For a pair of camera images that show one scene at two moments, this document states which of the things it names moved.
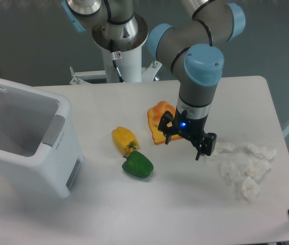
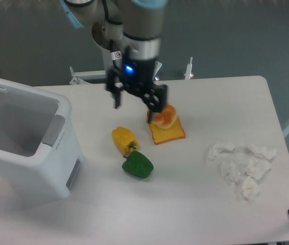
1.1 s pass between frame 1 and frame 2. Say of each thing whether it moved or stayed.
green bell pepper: stayed
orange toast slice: stayed
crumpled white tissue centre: stayed
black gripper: moved
